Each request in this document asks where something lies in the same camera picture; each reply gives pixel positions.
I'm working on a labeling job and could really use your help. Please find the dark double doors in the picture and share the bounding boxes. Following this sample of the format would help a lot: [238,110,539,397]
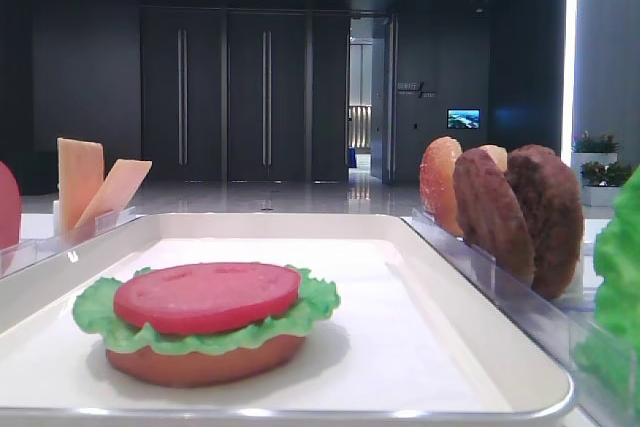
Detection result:
[141,7,350,182]

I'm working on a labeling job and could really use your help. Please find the wall mounted display screen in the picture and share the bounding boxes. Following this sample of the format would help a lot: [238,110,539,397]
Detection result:
[447,109,480,130]

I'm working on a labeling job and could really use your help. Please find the orange cheese slice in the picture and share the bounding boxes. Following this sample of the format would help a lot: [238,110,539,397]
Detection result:
[75,159,152,228]
[57,137,104,232]

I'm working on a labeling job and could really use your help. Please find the brown meat patty rear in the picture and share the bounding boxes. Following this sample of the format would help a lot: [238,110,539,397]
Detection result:
[506,144,584,300]

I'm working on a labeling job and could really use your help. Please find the bottom bread slice on tray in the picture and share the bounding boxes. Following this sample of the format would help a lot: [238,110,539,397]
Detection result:
[105,334,305,388]

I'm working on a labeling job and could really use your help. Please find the green lettuce leaf upright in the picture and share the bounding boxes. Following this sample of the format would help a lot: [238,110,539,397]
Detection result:
[574,173,639,411]

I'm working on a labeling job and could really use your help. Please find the clear acrylic rack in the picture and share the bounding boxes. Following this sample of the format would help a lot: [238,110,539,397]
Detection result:
[1,207,138,278]
[409,208,639,426]

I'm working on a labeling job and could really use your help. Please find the white metal tray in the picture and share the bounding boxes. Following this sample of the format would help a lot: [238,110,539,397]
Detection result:
[1,213,575,426]

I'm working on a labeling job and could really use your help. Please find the clear acrylic rack right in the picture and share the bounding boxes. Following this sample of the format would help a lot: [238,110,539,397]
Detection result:
[409,208,639,426]

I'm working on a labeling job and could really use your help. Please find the orange cheese slice right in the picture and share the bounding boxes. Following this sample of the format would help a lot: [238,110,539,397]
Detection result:
[75,159,152,228]

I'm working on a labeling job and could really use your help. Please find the clear acrylic rack left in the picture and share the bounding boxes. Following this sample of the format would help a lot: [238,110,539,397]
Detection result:
[1,207,138,278]

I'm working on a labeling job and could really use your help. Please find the potted plants in planter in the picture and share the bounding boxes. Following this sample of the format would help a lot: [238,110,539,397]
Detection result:
[571,131,633,207]

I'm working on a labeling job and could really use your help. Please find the green lettuce leaf on stack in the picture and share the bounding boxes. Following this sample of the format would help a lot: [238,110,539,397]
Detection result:
[72,268,341,356]

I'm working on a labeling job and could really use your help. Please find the brown meat patty front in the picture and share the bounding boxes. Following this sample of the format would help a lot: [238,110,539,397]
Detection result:
[453,148,535,286]

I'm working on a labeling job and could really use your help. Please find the orange cheese slice left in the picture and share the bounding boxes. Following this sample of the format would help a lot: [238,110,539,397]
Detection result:
[57,137,104,232]

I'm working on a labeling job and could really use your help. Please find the brown meat patty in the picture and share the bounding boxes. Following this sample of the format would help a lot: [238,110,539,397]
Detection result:
[453,148,535,286]
[506,144,584,300]

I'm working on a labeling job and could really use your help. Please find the red tomato slice upright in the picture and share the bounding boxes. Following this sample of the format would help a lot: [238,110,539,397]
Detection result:
[0,162,22,249]

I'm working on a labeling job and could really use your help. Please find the brown bun slice upright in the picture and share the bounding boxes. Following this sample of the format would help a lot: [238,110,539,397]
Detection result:
[419,135,509,238]

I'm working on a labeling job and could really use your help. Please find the red tomato slice on stack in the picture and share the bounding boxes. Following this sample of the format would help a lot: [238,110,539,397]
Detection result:
[114,262,302,335]

